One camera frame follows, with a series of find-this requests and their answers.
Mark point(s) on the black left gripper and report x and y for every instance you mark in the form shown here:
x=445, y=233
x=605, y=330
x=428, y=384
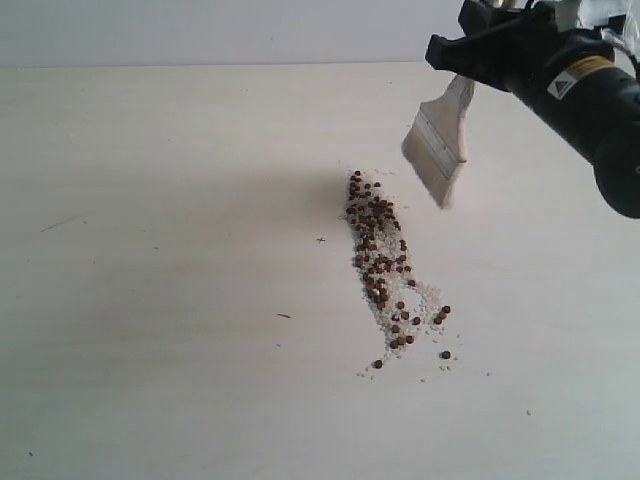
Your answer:
x=519, y=50

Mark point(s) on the white wooden paint brush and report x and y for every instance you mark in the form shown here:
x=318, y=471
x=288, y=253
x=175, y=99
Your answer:
x=435, y=145

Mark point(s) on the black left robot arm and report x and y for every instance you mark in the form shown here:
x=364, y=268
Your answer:
x=598, y=117

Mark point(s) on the scattered brown pellets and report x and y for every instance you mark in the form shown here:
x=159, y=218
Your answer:
x=401, y=304

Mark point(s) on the scattered rice grain pile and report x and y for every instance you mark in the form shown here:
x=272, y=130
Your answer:
x=446, y=354

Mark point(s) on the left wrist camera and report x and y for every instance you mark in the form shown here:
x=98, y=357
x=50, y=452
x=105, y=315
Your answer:
x=590, y=10

